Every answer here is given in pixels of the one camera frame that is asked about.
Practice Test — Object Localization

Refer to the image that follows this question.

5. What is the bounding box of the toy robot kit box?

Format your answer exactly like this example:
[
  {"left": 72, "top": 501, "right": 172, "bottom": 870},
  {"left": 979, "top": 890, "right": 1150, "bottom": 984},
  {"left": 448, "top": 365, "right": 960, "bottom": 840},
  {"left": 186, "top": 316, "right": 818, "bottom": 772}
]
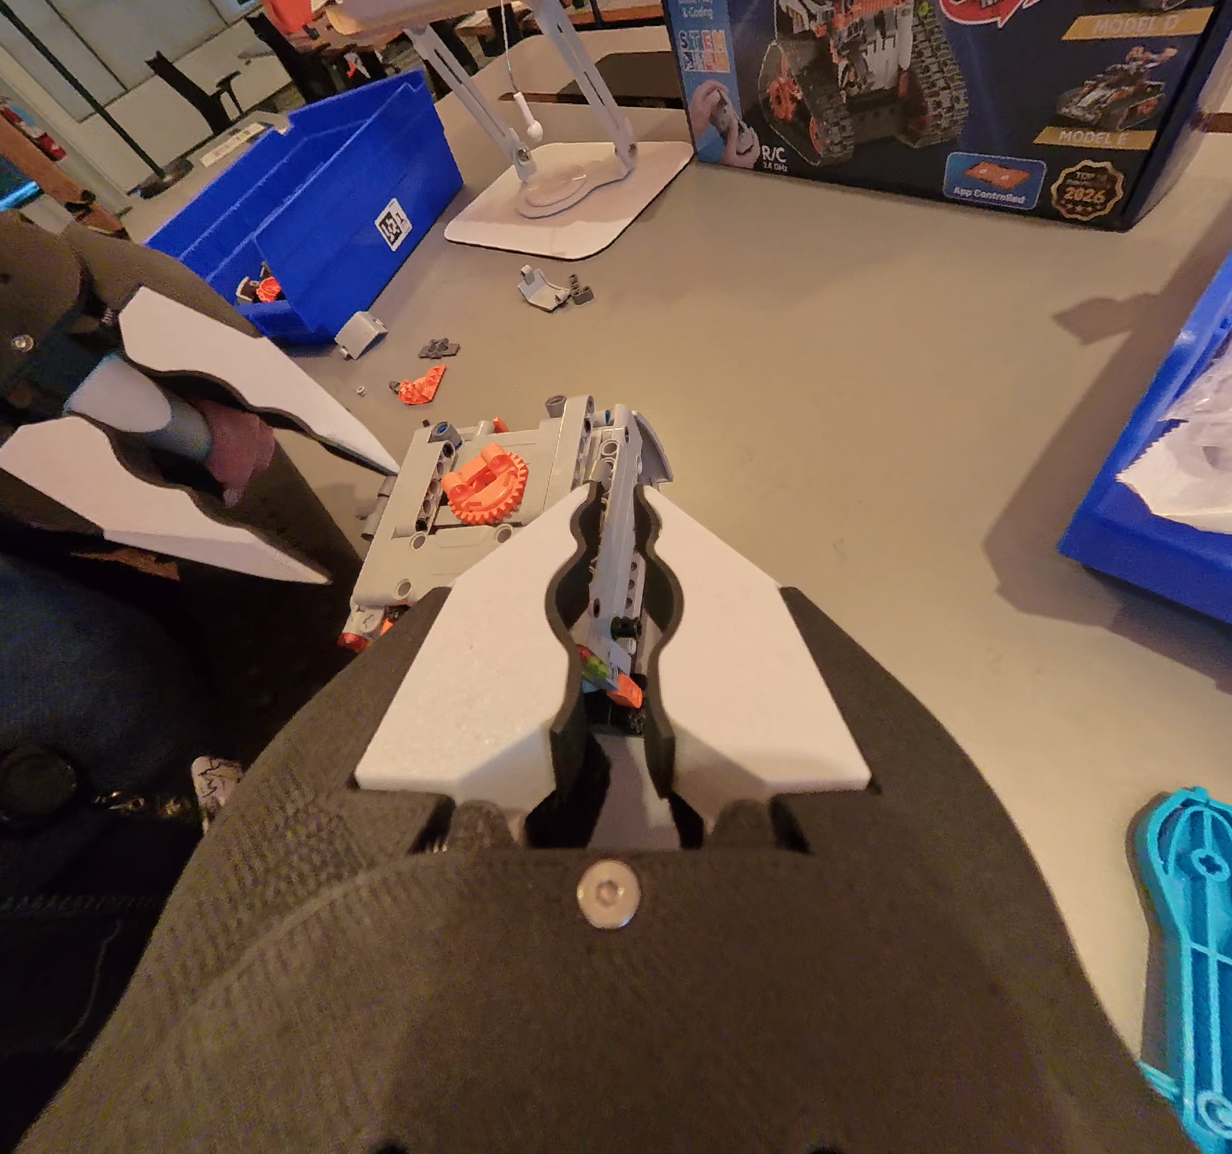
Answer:
[{"left": 650, "top": 0, "right": 1232, "bottom": 233}]

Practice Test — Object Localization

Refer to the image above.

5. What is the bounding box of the white adjustable stand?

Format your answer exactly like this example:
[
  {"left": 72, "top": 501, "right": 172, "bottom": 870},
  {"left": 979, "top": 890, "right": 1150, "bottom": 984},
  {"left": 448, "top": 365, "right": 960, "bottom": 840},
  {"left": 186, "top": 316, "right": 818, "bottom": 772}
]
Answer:
[{"left": 303, "top": 0, "right": 696, "bottom": 261}]

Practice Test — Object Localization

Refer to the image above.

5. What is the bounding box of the black floor stand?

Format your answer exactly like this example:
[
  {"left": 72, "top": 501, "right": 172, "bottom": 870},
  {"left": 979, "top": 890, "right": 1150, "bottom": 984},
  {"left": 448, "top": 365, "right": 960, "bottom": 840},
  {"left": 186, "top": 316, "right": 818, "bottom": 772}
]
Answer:
[{"left": 0, "top": 0, "right": 194, "bottom": 203}]

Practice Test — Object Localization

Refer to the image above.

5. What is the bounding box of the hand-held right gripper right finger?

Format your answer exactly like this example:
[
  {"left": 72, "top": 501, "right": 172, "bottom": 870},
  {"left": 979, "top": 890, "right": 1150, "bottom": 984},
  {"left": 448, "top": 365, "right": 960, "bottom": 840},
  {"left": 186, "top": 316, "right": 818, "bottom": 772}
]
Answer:
[{"left": 640, "top": 484, "right": 874, "bottom": 835}]

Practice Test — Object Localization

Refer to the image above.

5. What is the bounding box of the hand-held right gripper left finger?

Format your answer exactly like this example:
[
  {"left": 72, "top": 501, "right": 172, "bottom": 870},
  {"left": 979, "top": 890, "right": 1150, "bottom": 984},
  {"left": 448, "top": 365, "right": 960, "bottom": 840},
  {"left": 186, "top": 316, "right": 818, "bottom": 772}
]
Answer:
[{"left": 355, "top": 484, "right": 591, "bottom": 838}]

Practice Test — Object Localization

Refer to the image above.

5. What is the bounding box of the person's shoe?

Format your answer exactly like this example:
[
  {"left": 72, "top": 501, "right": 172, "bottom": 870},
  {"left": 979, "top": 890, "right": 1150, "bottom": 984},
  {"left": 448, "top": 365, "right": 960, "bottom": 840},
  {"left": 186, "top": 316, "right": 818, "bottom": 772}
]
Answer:
[{"left": 191, "top": 755, "right": 244, "bottom": 832}]

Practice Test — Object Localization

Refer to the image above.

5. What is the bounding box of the teal plastic tool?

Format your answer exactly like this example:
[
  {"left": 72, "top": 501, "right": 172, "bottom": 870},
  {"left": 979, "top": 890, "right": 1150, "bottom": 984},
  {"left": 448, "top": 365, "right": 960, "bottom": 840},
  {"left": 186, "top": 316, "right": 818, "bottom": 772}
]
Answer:
[{"left": 1134, "top": 786, "right": 1232, "bottom": 1154}]

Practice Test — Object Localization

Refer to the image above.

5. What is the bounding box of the orange chair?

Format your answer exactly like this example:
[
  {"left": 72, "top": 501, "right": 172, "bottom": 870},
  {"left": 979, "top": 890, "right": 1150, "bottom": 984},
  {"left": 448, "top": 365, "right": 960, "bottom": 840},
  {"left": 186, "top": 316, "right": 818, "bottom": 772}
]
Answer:
[{"left": 258, "top": 0, "right": 324, "bottom": 42}]

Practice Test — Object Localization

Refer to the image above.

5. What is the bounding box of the grey toy robot assembly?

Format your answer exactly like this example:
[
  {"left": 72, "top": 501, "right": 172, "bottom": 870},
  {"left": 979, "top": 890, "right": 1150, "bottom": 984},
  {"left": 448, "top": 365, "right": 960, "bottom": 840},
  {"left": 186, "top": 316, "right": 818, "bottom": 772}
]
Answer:
[{"left": 338, "top": 393, "right": 675, "bottom": 742}]

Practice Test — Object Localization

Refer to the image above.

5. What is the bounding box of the person's left hand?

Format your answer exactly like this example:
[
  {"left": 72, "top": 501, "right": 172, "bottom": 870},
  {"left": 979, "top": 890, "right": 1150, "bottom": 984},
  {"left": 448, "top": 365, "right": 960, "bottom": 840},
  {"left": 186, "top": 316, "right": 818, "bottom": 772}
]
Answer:
[{"left": 203, "top": 401, "right": 278, "bottom": 509}]

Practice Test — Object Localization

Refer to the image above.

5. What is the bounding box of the blue storage bin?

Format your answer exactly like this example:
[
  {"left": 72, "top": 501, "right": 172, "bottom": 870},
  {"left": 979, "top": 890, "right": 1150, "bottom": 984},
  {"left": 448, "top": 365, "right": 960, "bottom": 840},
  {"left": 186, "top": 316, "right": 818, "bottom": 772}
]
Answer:
[{"left": 1059, "top": 253, "right": 1232, "bottom": 628}]

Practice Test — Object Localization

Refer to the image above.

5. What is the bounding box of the blue parts bin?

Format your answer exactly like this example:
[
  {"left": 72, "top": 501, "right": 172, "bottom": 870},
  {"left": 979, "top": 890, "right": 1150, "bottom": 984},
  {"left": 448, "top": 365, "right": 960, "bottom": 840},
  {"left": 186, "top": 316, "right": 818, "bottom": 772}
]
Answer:
[{"left": 144, "top": 68, "right": 466, "bottom": 347}]

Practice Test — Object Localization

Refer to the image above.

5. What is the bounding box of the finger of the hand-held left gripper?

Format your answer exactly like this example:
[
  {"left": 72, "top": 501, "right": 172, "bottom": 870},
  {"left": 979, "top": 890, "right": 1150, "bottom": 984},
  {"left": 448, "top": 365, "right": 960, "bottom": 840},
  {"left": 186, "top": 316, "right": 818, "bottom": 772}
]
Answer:
[
  {"left": 0, "top": 415, "right": 334, "bottom": 587},
  {"left": 66, "top": 285, "right": 402, "bottom": 477}
]

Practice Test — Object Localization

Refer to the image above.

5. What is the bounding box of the black chair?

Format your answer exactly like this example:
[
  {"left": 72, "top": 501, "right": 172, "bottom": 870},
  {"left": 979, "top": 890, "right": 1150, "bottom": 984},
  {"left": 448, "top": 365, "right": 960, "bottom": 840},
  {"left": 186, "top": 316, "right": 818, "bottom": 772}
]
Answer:
[{"left": 144, "top": 46, "right": 247, "bottom": 139}]

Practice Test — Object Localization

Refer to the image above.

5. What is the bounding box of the clear plastic bag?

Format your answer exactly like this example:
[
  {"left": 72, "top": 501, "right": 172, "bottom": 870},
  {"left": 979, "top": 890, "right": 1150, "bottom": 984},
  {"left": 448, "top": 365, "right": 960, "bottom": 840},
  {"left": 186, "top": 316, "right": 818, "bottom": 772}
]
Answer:
[{"left": 1116, "top": 369, "right": 1232, "bottom": 539}]

